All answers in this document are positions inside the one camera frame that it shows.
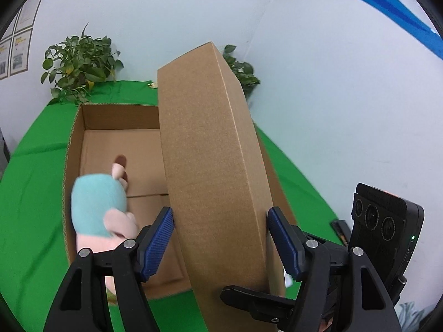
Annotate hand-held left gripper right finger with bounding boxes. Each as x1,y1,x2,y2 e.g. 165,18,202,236
267,207,403,332

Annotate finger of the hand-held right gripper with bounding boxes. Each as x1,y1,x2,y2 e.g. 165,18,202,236
220,284,299,323

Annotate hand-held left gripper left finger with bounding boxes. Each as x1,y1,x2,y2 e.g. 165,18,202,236
43,207,175,332

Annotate brown cardboard box lid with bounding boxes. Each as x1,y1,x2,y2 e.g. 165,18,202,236
157,41,288,332

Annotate brown cardboard box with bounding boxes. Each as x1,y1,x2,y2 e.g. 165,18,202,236
62,103,299,300

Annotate pink and teal plush toy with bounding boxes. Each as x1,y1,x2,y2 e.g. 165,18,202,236
70,164,140,307

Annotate light grey clothing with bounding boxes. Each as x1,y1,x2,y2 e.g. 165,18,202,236
395,302,436,332

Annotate green tablecloth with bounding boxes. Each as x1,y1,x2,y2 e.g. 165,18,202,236
0,80,344,332

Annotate small green potted plant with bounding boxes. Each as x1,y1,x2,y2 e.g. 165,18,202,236
221,44,261,100

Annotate large green potted plant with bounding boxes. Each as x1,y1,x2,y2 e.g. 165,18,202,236
41,22,124,105

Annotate framed wall notice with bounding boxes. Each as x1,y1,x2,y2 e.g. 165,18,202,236
16,0,48,32
10,28,34,77
0,37,14,81

